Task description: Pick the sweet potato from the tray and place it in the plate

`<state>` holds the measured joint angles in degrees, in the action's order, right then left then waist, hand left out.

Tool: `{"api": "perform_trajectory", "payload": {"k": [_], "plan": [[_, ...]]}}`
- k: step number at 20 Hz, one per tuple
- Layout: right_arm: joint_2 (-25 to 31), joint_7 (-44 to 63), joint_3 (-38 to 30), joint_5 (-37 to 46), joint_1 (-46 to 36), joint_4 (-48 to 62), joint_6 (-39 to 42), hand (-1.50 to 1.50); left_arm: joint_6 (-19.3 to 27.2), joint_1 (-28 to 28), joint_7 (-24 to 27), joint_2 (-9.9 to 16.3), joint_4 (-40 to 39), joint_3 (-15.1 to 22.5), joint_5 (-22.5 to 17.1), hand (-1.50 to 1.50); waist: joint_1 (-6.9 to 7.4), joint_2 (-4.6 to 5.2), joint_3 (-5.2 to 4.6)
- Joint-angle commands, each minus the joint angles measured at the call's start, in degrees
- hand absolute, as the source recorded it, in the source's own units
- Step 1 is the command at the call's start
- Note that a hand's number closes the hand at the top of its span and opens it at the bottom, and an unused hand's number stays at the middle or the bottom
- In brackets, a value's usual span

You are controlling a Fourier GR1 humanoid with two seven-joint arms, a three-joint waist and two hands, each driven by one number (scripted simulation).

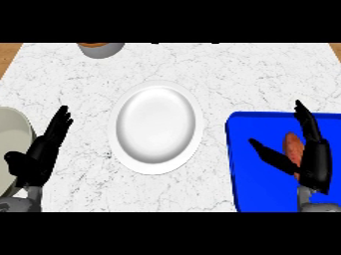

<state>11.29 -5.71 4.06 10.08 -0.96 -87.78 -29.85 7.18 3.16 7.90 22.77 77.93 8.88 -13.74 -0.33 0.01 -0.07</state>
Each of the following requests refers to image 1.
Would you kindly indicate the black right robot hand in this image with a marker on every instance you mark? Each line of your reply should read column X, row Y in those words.
column 315, row 159

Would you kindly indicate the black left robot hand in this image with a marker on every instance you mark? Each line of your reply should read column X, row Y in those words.
column 40, row 153

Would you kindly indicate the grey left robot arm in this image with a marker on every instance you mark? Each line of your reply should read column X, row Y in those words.
column 21, row 201

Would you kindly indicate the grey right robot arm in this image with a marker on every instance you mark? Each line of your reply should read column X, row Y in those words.
column 315, row 202

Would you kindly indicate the orange sweet potato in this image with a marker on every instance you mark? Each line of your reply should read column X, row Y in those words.
column 293, row 147

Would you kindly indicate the blue tray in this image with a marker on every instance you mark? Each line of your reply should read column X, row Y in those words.
column 262, row 172

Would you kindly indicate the white oval plate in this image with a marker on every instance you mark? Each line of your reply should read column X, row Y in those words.
column 156, row 127

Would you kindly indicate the pale cream bowl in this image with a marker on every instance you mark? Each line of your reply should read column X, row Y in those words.
column 2, row 149

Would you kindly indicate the grey cup with orange content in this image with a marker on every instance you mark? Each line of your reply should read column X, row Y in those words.
column 100, row 50

